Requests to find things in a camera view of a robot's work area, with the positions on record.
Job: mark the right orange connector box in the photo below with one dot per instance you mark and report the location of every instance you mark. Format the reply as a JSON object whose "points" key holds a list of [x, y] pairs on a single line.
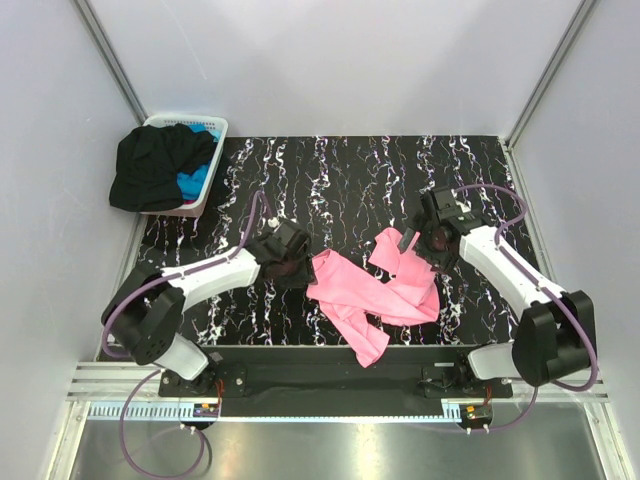
{"points": [[477, 412]]}

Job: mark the white plastic laundry basket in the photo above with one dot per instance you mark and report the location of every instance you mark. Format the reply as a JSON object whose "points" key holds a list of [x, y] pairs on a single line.
{"points": [[217, 128]]}

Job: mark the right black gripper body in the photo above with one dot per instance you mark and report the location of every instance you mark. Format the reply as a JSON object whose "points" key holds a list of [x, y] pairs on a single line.
{"points": [[427, 248]]}

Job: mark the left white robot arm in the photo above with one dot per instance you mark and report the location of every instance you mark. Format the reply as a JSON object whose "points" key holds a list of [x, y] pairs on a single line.
{"points": [[144, 315]]}

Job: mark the pink t shirt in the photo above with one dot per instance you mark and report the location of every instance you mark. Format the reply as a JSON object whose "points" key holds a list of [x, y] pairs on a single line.
{"points": [[347, 294]]}

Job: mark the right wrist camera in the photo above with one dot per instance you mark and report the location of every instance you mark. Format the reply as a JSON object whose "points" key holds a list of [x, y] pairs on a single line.
{"points": [[439, 204]]}

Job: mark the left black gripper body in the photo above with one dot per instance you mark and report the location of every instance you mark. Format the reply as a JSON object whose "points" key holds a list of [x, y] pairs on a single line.
{"points": [[298, 269]]}

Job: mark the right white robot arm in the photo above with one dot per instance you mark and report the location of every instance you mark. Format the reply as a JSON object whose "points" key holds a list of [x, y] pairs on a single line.
{"points": [[554, 342]]}

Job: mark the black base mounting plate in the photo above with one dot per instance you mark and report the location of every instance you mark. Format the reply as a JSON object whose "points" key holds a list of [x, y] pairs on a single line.
{"points": [[323, 382]]}

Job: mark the orange connector box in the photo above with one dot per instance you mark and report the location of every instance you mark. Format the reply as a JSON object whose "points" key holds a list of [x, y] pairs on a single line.
{"points": [[477, 412], [207, 409]]}

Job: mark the black t shirt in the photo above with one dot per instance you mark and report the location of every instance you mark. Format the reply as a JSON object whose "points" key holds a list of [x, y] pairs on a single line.
{"points": [[148, 161]]}

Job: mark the blue t shirt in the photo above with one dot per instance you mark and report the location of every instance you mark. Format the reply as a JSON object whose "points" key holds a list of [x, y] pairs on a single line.
{"points": [[192, 184]]}

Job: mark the left orange connector box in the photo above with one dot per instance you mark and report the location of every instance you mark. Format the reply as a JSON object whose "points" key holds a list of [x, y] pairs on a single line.
{"points": [[207, 409]]}

